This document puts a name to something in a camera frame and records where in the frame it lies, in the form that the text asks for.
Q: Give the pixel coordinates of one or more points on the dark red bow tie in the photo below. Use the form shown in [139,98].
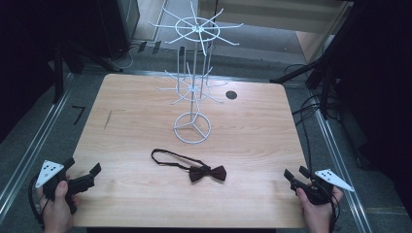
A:
[215,173]

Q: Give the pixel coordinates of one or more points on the black metal stand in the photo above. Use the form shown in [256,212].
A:
[324,69]
[58,74]

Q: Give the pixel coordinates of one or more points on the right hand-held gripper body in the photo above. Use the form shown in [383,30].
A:
[319,192]

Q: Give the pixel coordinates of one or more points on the metal floor rail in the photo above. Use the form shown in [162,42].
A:
[340,165]
[35,142]

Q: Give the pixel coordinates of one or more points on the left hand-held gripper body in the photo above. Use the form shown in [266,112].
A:
[48,171]

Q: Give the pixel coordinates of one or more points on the person's right hand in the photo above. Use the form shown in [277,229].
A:
[319,216]

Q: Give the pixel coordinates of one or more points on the person's left hand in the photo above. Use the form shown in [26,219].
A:
[56,213]

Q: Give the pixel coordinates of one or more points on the round black table grommet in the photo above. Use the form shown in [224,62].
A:
[231,94]

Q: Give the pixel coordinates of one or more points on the dark cabinet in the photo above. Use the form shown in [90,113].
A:
[118,22]

